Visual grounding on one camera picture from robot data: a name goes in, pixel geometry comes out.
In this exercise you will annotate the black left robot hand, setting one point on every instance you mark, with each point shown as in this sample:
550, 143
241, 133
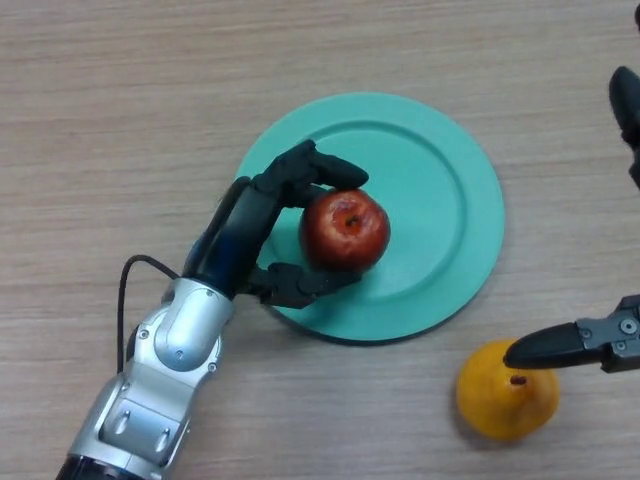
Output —
232, 240

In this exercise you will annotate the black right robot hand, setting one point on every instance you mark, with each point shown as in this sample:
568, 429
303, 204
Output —
555, 347

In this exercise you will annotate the red apple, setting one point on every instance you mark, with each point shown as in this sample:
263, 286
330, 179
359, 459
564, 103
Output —
347, 230

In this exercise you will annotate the green round plate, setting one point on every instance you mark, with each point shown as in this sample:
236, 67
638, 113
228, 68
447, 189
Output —
435, 210

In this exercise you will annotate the yellow pear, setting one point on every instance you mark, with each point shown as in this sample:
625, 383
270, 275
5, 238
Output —
500, 405

